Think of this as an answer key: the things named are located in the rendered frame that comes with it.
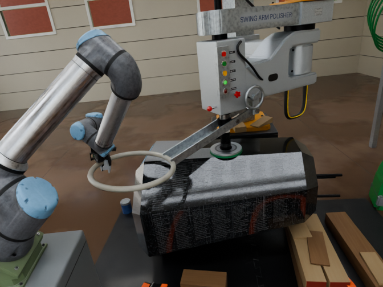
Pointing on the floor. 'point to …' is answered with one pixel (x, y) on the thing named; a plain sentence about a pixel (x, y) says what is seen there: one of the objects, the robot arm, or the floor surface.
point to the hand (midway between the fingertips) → (106, 169)
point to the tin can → (126, 206)
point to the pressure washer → (377, 189)
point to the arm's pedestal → (65, 262)
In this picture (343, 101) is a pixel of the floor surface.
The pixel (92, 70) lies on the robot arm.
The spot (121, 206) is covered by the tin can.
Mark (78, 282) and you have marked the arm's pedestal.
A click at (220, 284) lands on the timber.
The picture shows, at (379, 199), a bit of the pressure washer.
